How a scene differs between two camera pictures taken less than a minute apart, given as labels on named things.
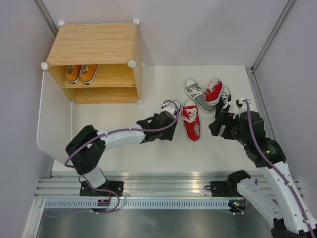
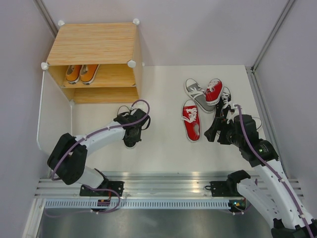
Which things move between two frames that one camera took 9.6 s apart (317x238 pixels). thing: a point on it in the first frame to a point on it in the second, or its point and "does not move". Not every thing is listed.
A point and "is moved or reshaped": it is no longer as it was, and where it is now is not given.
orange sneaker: [88, 73] does not move
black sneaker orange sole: [167, 137] is moved or reshaped
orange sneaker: [73, 74] does not move
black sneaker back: [223, 104] does not move
